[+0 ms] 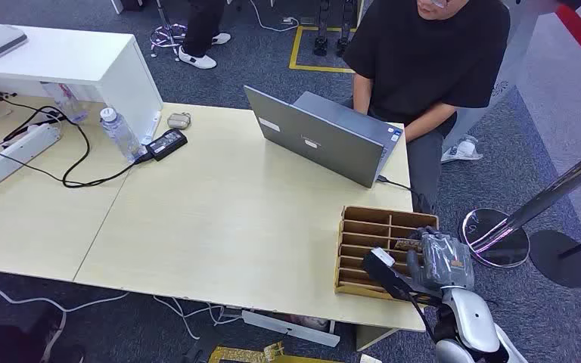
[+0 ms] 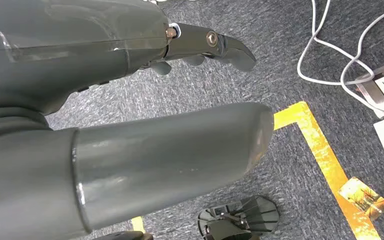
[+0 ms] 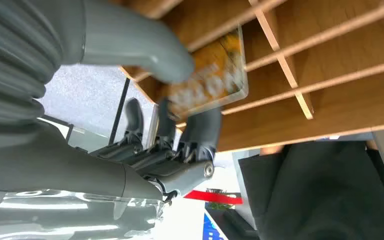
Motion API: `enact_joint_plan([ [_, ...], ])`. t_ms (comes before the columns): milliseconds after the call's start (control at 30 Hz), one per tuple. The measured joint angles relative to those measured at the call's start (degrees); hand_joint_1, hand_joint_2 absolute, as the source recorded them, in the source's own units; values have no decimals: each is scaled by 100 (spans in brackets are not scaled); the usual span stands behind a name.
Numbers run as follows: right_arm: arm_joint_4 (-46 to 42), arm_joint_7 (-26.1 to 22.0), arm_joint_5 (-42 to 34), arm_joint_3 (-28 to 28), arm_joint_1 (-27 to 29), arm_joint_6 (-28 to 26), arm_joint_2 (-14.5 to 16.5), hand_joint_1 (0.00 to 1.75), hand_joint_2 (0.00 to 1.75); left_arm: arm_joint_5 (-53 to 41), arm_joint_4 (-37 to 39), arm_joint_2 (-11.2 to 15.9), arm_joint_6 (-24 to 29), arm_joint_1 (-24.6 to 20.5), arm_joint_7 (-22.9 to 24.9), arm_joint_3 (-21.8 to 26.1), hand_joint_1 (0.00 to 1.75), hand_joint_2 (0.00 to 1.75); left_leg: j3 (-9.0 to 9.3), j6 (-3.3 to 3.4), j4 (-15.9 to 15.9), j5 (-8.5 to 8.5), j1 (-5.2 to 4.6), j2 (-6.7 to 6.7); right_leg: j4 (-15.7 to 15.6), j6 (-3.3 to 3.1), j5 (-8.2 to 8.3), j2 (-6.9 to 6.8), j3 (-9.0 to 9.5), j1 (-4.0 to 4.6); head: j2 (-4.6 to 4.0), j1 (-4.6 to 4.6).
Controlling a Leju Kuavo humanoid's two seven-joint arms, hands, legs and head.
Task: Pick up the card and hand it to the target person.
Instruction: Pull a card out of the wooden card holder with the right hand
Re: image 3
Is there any black pole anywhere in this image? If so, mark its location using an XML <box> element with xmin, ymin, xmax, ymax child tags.
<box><xmin>108</xmin><ymin>77</ymin><xmax>132</xmax><ymax>145</ymax></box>

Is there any ribbed grey right arm sleeve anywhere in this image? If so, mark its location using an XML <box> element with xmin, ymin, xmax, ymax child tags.
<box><xmin>0</xmin><ymin>0</ymin><xmax>64</xmax><ymax>134</ymax></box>

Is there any blue sign board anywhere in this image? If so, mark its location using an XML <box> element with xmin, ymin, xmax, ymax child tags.
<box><xmin>202</xmin><ymin>211</ymin><xmax>229</xmax><ymax>240</ymax></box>

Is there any green plant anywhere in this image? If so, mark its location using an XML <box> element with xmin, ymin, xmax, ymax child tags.
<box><xmin>206</xmin><ymin>188</ymin><xmax>237</xmax><ymax>212</ymax></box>

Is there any red banner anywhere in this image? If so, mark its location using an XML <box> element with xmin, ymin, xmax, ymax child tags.
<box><xmin>183</xmin><ymin>190</ymin><xmax>244</xmax><ymax>206</ymax></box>

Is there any person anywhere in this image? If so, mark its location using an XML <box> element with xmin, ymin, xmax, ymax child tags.
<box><xmin>238</xmin><ymin>140</ymin><xmax>384</xmax><ymax>240</ymax></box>

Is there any glossy grey cover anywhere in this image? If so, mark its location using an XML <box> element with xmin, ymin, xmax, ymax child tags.
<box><xmin>0</xmin><ymin>188</ymin><xmax>165</xmax><ymax>240</ymax></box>

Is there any wooden slotted card rack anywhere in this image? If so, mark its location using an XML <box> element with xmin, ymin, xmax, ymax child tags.
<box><xmin>109</xmin><ymin>0</ymin><xmax>384</xmax><ymax>154</ymax></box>

